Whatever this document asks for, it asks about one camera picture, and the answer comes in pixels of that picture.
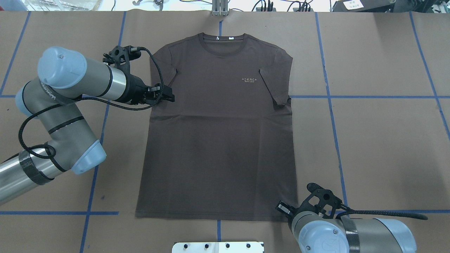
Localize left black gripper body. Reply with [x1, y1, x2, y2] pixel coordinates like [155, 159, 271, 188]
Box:
[124, 73, 155, 105]

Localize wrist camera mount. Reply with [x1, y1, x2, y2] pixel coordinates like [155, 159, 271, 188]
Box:
[275, 182, 347, 220]
[102, 45, 144, 68]

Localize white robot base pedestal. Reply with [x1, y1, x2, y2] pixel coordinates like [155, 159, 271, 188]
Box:
[172, 241, 265, 253]

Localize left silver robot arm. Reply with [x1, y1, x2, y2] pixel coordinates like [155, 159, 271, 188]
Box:
[0, 45, 175, 205]

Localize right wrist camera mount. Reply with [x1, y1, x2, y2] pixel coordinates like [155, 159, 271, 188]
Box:
[275, 182, 347, 220]

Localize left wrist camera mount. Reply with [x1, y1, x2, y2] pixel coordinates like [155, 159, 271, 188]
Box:
[102, 45, 144, 68]

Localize aluminium frame post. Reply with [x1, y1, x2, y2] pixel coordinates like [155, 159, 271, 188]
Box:
[211, 0, 229, 17]

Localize brown t-shirt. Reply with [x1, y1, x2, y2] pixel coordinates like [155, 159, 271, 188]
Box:
[135, 33, 298, 222]

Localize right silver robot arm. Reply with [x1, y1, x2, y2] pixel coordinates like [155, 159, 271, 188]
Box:
[288, 211, 417, 253]

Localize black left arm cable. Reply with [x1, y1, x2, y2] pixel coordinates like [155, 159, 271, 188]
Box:
[18, 47, 165, 159]

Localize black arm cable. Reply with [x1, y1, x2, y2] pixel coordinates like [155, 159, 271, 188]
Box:
[336, 209, 429, 221]
[18, 47, 165, 159]

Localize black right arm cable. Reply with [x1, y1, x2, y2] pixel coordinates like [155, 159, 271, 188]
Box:
[336, 209, 429, 221]

